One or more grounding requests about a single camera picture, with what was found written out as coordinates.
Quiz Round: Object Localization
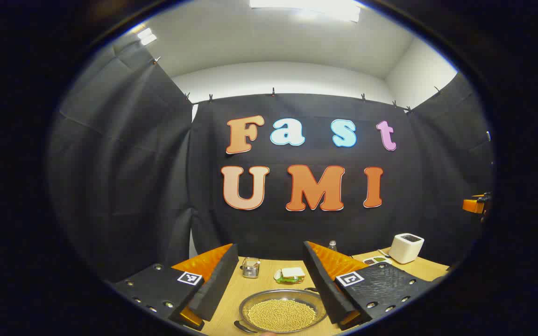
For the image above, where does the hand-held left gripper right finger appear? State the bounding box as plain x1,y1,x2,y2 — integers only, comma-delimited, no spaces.
303,241,435,331

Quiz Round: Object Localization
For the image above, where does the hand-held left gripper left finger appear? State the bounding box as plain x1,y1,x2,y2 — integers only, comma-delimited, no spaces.
113,243,240,332

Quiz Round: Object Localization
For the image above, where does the steel pot with soybeans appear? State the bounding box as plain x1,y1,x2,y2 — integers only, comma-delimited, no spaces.
234,288,329,335

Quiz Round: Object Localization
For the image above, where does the sandwich on plate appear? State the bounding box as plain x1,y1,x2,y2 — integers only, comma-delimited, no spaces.
274,267,306,284

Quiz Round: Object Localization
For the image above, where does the metal mesh utensil holder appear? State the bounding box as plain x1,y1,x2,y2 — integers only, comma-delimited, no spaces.
242,257,260,279

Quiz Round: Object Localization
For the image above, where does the white toaster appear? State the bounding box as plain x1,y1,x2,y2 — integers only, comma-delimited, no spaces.
388,233,425,265

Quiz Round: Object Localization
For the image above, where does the black backdrop cloth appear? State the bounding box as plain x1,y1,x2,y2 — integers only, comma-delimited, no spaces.
47,44,494,285

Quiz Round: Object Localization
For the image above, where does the row of black cloth clips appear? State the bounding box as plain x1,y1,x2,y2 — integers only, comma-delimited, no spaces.
152,56,441,113

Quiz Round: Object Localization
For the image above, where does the large ceiling light panel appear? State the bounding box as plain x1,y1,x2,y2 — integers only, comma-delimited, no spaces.
249,0,361,22

